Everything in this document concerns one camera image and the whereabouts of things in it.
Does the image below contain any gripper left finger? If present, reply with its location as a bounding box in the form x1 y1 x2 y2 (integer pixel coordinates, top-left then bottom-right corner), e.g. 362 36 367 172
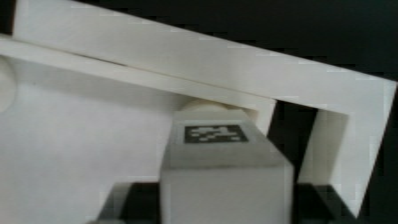
90 182 161 224

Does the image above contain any white square tabletop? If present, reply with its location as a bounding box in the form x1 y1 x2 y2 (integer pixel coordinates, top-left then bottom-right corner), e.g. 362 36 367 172
0 34 275 224

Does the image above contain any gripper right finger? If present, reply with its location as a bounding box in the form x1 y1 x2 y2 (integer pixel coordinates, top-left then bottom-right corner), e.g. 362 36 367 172
291 184 360 224

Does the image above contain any white U-shaped obstacle wall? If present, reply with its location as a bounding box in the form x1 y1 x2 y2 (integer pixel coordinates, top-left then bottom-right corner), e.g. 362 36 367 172
12 0 396 212

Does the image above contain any white table leg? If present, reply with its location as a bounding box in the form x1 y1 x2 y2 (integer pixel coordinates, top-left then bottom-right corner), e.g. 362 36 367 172
159 100 293 224

